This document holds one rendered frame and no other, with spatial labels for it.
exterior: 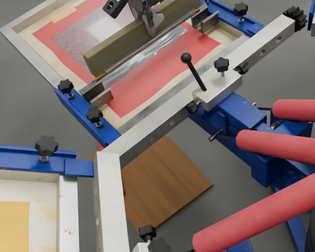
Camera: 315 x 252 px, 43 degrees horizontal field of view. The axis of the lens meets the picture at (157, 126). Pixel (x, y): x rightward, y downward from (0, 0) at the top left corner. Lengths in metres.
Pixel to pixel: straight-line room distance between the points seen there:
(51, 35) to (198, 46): 0.57
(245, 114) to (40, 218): 0.54
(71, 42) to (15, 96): 1.49
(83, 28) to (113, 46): 0.42
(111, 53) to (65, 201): 0.48
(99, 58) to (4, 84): 2.00
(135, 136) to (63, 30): 0.68
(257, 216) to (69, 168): 0.40
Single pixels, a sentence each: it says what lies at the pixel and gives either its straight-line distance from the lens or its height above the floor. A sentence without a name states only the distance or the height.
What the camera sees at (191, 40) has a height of 0.96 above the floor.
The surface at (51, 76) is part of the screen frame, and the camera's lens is 1.37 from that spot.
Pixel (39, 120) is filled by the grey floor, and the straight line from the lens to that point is 2.71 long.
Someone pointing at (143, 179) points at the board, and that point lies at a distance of 2.17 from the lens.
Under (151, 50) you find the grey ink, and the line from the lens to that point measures 1.36.
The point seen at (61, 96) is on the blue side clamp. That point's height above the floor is 1.01.
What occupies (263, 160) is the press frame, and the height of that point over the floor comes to 1.05.
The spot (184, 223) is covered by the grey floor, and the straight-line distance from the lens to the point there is 2.04.
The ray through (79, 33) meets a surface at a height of 0.96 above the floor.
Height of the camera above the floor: 1.84
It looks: 51 degrees down
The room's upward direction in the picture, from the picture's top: 18 degrees counter-clockwise
